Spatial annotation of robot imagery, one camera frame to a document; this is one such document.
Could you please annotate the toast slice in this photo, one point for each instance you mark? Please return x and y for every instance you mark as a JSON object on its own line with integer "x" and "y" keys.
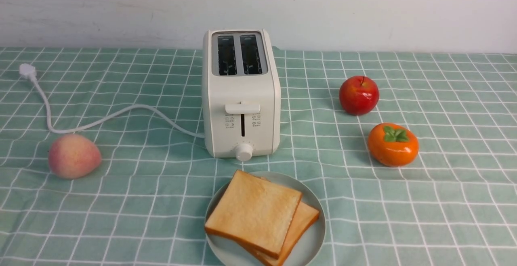
{"x": 254, "y": 212}
{"x": 304, "y": 217}

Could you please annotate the white two-slot toaster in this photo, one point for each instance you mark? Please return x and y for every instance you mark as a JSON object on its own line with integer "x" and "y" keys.
{"x": 241, "y": 94}

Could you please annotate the red apple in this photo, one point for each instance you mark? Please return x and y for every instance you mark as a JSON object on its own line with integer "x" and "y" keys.
{"x": 358, "y": 95}

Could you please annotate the orange persimmon with green leaf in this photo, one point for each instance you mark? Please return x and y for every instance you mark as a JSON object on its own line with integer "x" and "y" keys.
{"x": 392, "y": 145}

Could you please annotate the light blue round plate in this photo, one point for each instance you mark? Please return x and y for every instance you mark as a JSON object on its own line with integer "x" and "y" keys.
{"x": 304, "y": 252}

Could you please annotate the green checkered tablecloth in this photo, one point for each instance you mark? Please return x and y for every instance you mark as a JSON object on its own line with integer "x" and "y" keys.
{"x": 454, "y": 205}

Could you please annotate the pink yellow peach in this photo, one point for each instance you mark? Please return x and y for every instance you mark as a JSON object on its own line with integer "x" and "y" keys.
{"x": 73, "y": 156}

